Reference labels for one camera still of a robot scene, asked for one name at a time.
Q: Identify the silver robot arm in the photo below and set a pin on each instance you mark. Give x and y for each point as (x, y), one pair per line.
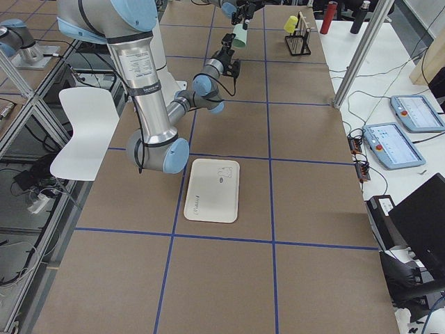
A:
(127, 29)
(227, 6)

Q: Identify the cream rabbit print tray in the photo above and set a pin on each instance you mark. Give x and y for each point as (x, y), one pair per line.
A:
(212, 194)

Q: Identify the black box with label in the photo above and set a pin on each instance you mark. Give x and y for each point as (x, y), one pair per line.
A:
(381, 224)

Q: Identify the teach pendant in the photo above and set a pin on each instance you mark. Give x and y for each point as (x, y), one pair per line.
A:
(391, 146)
(416, 113)

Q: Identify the white plastic chair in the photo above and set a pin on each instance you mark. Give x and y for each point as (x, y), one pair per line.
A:
(93, 116)

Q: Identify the black wire cup rack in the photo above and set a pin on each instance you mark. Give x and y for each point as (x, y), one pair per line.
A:
(298, 41)

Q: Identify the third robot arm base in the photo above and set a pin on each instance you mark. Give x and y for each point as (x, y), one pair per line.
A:
(18, 44)

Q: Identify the black laptop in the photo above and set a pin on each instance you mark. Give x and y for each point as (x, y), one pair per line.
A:
(420, 220)

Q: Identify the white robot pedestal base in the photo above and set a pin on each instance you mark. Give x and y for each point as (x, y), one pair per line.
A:
(168, 82)

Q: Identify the black water bottle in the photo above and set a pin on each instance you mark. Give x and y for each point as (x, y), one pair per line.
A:
(359, 17)

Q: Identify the white power strip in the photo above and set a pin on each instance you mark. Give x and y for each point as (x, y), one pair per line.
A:
(38, 203)

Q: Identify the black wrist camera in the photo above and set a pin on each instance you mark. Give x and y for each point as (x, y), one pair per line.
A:
(232, 69)

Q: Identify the pale green plastic cup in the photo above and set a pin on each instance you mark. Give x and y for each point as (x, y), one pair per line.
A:
(241, 36)

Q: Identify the far teach pendant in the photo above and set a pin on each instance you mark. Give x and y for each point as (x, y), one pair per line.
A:
(416, 113)

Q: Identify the near teach pendant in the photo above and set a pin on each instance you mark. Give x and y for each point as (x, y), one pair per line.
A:
(391, 146)

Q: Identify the yellow plastic cup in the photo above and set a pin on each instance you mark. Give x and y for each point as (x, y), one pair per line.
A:
(291, 24)

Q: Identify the red water bottle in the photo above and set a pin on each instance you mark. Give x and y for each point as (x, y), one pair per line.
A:
(328, 17)

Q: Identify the orange electronics board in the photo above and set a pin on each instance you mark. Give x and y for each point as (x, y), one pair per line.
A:
(360, 160)

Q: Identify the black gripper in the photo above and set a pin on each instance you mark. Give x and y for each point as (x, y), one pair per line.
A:
(222, 56)
(242, 11)

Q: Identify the aluminium frame post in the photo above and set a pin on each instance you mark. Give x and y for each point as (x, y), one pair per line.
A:
(381, 11)

